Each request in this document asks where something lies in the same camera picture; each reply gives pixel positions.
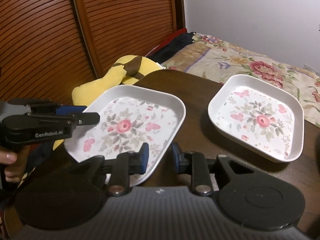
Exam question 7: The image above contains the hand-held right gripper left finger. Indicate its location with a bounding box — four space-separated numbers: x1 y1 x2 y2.
68 142 150 197

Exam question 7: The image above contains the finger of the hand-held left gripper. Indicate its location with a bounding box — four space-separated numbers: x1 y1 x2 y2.
30 102 87 117
25 112 101 131

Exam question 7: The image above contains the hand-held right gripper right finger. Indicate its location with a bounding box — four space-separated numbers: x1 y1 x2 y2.
171 142 256 197

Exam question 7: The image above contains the floral square plate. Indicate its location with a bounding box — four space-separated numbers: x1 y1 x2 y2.
64 84 186 186
207 74 304 163

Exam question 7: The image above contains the person's left hand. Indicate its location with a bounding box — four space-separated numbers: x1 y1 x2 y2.
0 144 29 183

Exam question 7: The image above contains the yellow plush toy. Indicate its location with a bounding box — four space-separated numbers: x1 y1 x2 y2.
53 54 164 152

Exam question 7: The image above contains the wooden slatted headboard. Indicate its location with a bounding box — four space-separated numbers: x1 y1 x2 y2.
0 0 186 103

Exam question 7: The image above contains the red cloth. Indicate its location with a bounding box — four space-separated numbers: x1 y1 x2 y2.
160 28 188 47

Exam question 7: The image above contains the floral blanket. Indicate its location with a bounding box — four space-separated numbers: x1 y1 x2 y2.
161 32 320 128

